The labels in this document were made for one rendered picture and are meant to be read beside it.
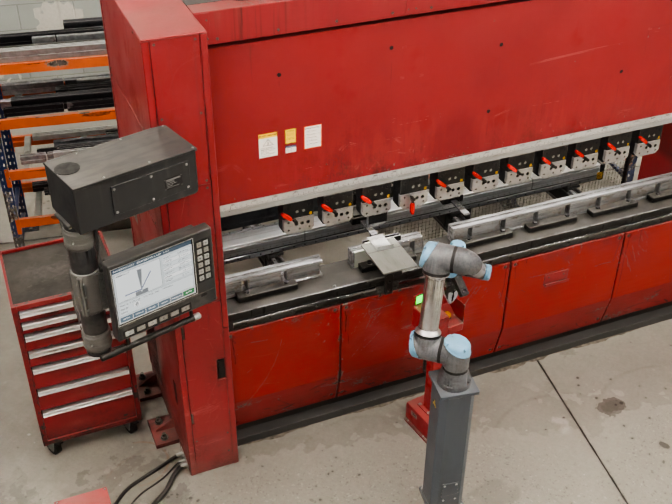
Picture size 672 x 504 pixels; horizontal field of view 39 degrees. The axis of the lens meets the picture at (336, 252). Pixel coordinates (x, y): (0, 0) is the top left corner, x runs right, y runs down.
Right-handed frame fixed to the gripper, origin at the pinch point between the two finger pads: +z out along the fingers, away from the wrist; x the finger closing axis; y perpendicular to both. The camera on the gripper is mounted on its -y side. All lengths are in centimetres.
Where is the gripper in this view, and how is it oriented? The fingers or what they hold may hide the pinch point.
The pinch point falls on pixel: (451, 302)
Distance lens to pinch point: 462.1
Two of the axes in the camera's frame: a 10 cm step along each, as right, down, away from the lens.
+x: -8.5, 2.9, -4.3
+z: -0.5, 7.8, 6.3
